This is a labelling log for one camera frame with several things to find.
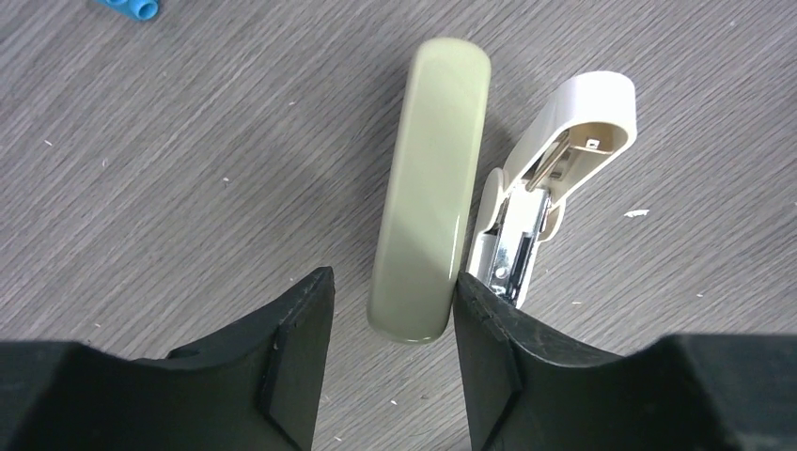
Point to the white staple remover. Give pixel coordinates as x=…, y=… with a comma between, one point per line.
x=586, y=123

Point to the beige white stapler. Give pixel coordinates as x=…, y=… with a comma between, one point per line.
x=429, y=193

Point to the blue green brick stack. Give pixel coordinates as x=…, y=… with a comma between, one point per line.
x=137, y=10

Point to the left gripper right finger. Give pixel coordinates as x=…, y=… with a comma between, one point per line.
x=529, y=387

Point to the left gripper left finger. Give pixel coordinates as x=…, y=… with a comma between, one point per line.
x=254, y=384

